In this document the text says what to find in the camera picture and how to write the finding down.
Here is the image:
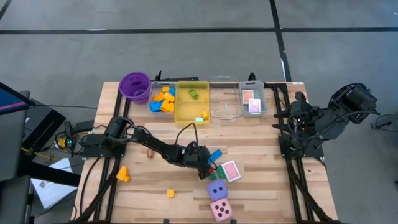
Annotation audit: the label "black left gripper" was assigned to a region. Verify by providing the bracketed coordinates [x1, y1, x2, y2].
[185, 143, 219, 180]

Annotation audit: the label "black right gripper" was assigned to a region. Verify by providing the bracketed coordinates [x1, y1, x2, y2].
[272, 100, 312, 139]

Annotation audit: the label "light blue long toy brick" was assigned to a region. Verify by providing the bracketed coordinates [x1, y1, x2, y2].
[207, 149, 223, 165]

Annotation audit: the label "purple foam die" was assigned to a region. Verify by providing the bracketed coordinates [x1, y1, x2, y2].
[206, 179, 229, 202]

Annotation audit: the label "grey plastic bin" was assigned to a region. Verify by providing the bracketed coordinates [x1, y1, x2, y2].
[238, 80, 270, 118]

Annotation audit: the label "pink foam die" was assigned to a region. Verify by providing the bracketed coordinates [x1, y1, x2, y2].
[210, 198, 233, 223]

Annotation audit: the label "red-backed card deck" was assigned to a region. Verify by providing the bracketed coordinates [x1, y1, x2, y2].
[241, 89, 255, 105]

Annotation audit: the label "yellow plastic bin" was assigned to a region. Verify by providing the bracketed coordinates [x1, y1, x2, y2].
[174, 80, 211, 126]

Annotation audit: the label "large clear plastic bin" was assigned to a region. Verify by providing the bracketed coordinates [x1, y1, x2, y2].
[208, 75, 243, 121]

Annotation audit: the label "yellow angled toy block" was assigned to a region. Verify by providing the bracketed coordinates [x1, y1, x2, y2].
[115, 165, 131, 183]

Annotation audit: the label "small clear plastic bin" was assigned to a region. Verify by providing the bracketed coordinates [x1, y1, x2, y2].
[148, 80, 178, 115]

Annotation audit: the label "purple plastic bucket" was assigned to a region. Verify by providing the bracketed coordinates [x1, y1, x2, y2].
[118, 71, 154, 105]

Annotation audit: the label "black power adapter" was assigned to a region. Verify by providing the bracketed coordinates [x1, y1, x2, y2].
[74, 119, 96, 131]

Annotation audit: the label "black power strip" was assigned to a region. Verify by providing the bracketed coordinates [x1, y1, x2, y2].
[64, 120, 74, 150]

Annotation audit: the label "white paper sheet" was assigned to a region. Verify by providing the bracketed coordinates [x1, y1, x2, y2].
[30, 157, 78, 210]

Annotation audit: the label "yellow rod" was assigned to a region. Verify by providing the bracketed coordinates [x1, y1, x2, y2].
[21, 147, 60, 162]

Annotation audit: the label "grey cabinet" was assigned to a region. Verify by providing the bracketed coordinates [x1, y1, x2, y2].
[0, 90, 32, 224]

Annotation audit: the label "dark monitor with blue screen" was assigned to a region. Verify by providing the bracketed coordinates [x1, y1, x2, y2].
[0, 82, 36, 116]

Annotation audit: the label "black aluminium frame rails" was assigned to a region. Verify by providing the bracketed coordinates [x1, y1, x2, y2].
[272, 82, 343, 223]
[73, 82, 131, 223]

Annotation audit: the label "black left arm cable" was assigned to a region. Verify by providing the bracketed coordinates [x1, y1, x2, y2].
[173, 122, 200, 147]

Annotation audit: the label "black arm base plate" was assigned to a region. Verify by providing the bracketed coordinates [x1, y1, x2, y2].
[81, 133, 128, 159]
[279, 132, 325, 159]

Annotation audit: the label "black cable coil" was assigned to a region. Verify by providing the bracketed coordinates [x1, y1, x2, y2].
[369, 112, 398, 133]

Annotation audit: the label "black frame bar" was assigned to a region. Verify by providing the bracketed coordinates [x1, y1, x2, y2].
[161, 76, 200, 82]

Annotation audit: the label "thick black hose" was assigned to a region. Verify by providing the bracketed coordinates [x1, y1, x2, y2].
[79, 157, 102, 218]

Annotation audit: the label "black desk frame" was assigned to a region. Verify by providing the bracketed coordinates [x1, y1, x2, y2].
[17, 146, 82, 187]

